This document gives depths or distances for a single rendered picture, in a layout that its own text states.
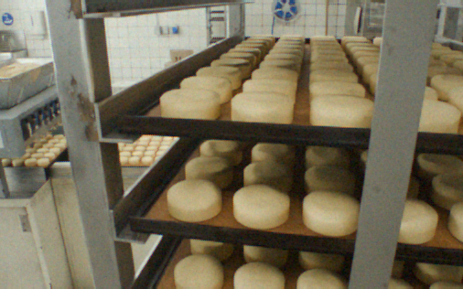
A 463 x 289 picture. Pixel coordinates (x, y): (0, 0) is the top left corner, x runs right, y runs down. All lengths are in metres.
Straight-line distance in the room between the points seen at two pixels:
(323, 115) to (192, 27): 5.40
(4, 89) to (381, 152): 1.55
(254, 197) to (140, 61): 5.59
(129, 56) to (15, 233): 4.40
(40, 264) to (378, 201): 1.72
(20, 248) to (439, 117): 1.77
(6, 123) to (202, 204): 1.33
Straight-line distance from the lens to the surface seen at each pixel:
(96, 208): 0.33
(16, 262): 1.95
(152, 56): 5.83
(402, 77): 0.26
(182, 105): 0.30
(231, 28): 0.87
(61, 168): 1.83
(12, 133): 1.62
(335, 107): 0.29
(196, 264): 0.41
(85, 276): 2.12
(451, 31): 0.90
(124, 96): 0.33
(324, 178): 0.38
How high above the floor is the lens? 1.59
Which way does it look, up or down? 21 degrees down
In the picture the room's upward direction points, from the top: straight up
